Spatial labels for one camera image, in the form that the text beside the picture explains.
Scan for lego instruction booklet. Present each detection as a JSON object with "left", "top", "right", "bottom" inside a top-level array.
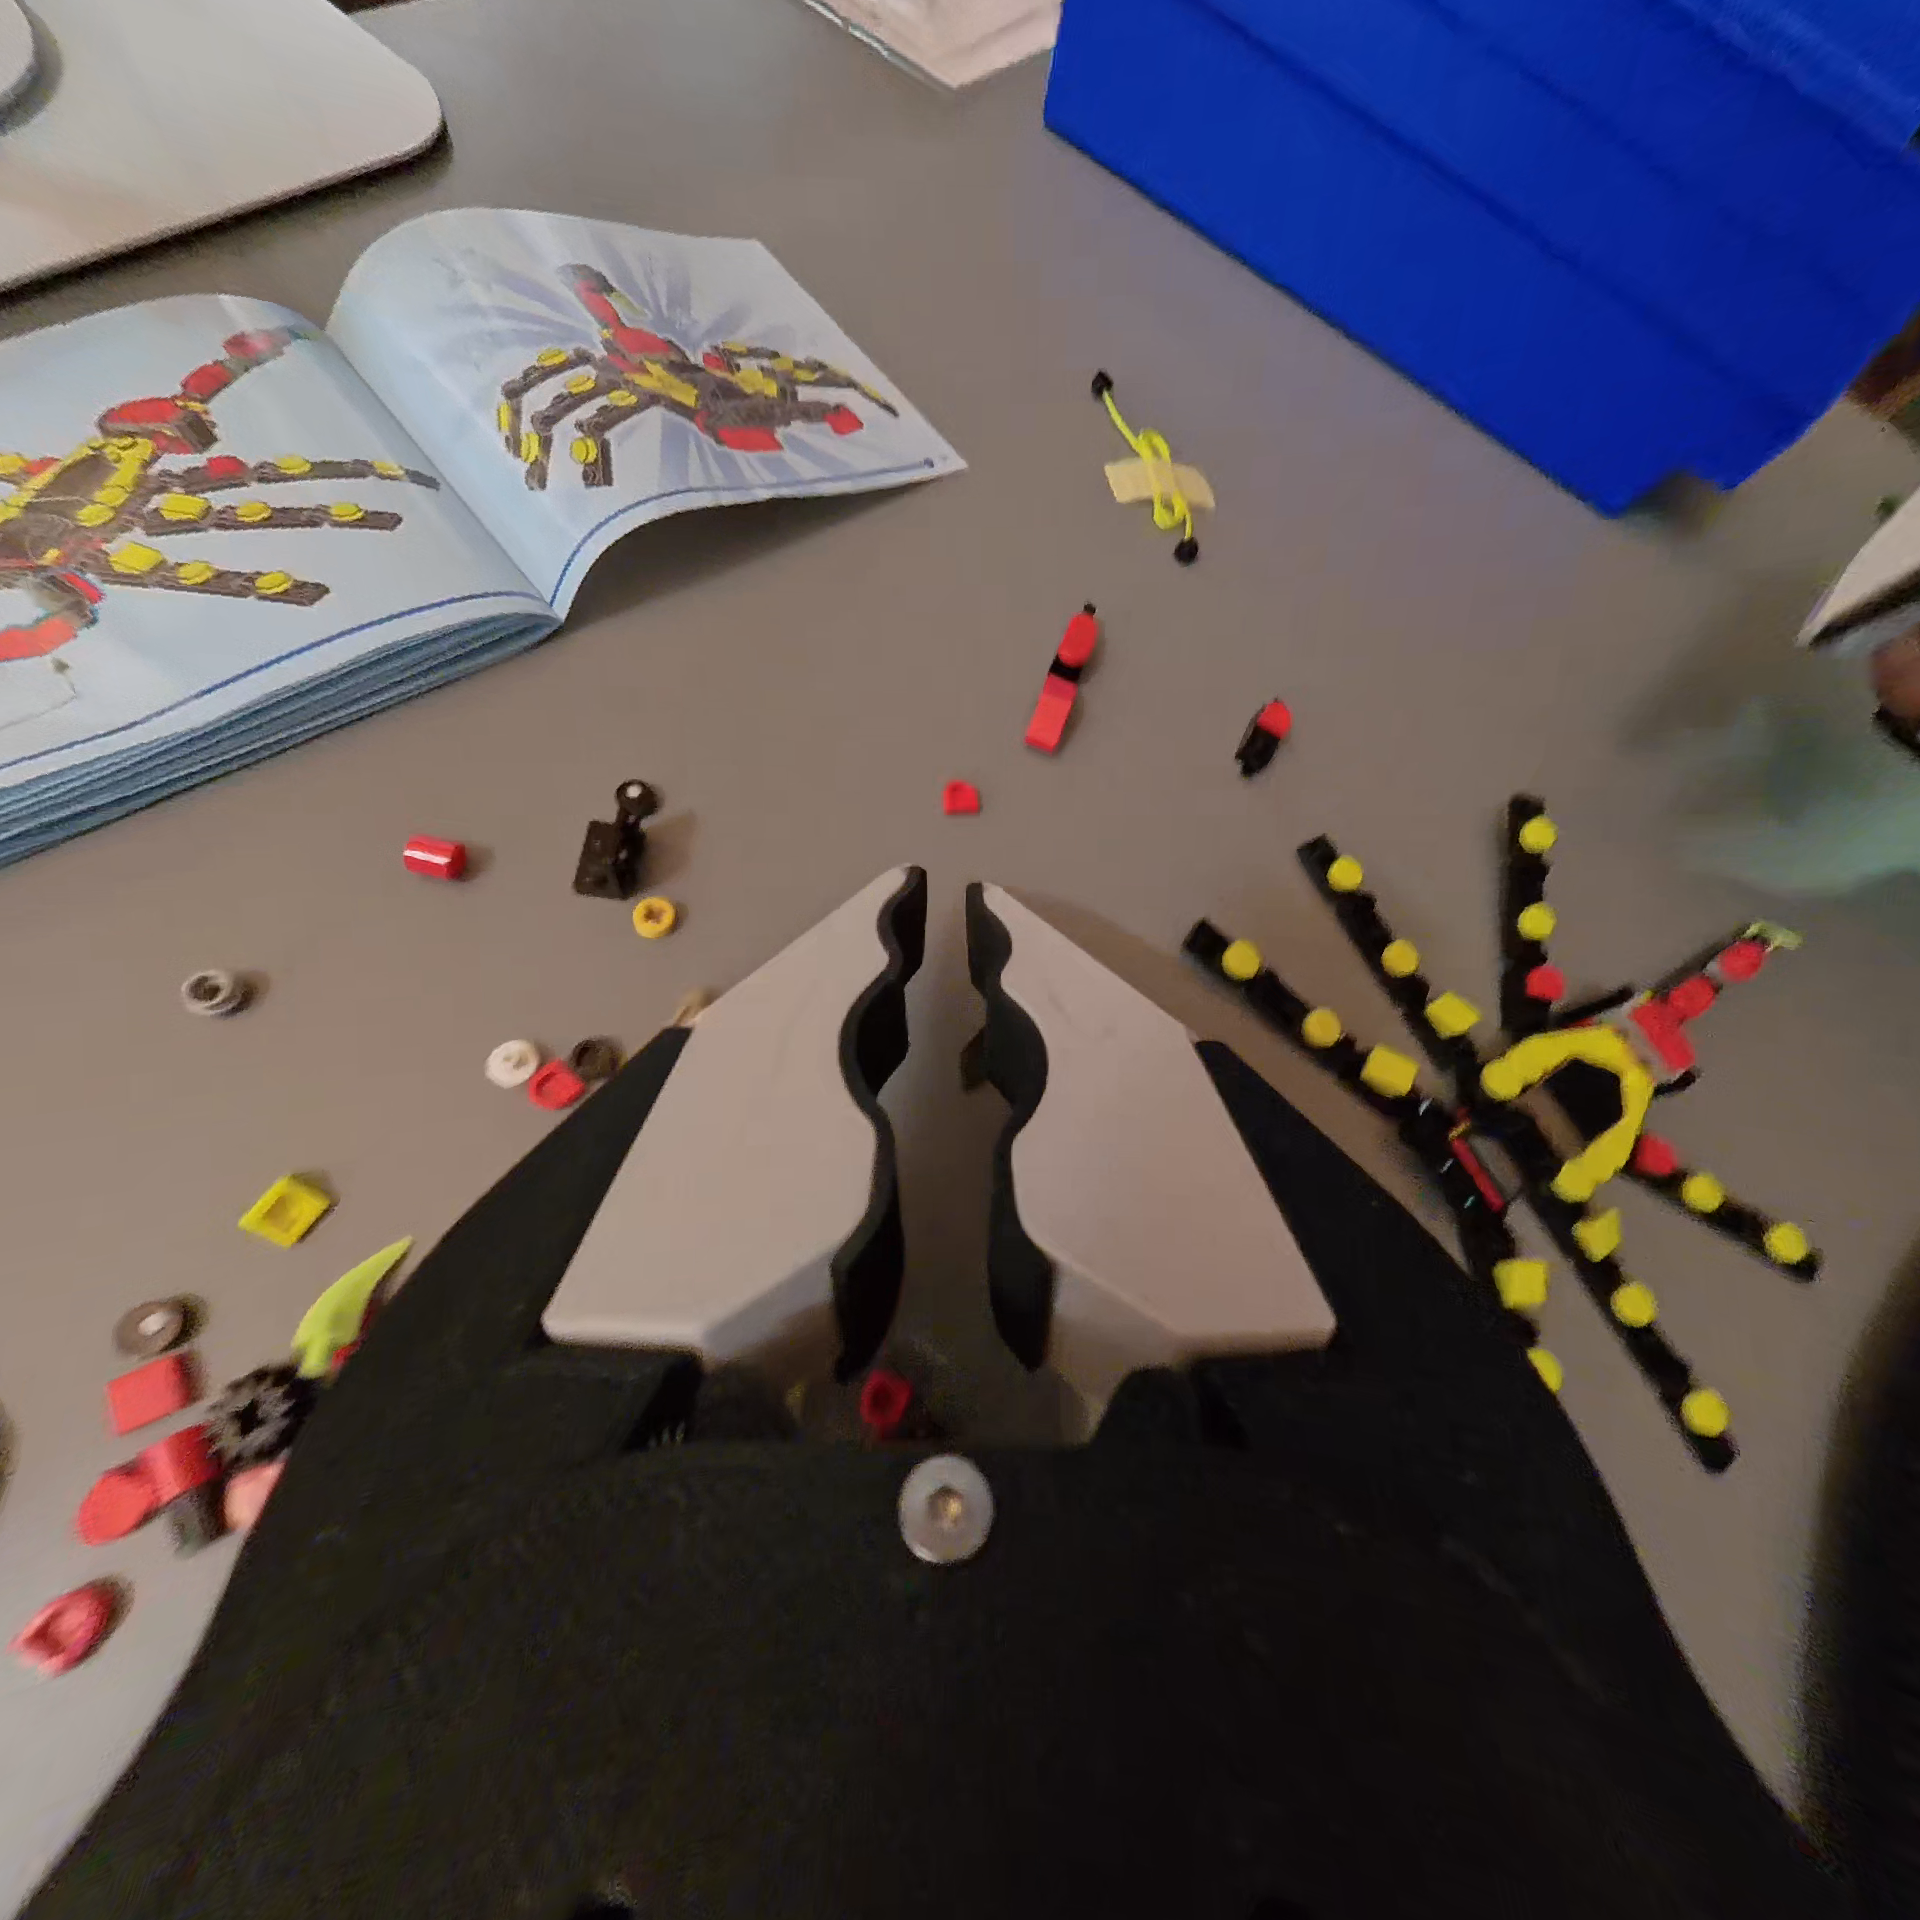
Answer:
[{"left": 0, "top": 205, "right": 970, "bottom": 868}]

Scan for yellow lego tile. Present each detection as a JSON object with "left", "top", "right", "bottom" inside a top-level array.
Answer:
[{"left": 238, "top": 1172, "right": 338, "bottom": 1249}]

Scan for black lego bracket with pin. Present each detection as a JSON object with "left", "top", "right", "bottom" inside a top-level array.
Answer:
[{"left": 572, "top": 779, "right": 664, "bottom": 902}]

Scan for black yellow lego scorpion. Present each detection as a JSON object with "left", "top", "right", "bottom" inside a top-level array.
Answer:
[{"left": 1181, "top": 794, "right": 1825, "bottom": 1476}]

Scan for yellow string with tape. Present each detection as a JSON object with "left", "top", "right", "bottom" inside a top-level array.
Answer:
[{"left": 1090, "top": 370, "right": 1218, "bottom": 565}]

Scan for blue plastic bin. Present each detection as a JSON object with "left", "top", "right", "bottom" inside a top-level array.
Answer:
[{"left": 1042, "top": 0, "right": 1920, "bottom": 518}]

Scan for lime lego claw piece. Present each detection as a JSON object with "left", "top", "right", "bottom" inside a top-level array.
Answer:
[{"left": 288, "top": 1234, "right": 415, "bottom": 1381}]

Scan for white tablet stand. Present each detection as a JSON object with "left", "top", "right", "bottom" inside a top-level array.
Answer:
[{"left": 0, "top": 0, "right": 446, "bottom": 294}]

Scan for printed paper sheets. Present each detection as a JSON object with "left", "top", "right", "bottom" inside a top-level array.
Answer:
[{"left": 802, "top": 0, "right": 1064, "bottom": 89}]

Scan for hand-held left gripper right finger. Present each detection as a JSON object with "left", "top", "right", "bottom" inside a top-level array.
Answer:
[{"left": 964, "top": 881, "right": 1339, "bottom": 1392}]

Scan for red black lego claw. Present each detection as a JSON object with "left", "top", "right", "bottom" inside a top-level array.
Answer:
[{"left": 1026, "top": 601, "right": 1102, "bottom": 756}]

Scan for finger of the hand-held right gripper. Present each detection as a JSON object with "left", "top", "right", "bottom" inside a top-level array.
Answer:
[{"left": 1799, "top": 480, "right": 1920, "bottom": 650}]

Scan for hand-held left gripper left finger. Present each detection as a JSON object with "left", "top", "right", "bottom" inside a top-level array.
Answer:
[{"left": 539, "top": 863, "right": 931, "bottom": 1378}]

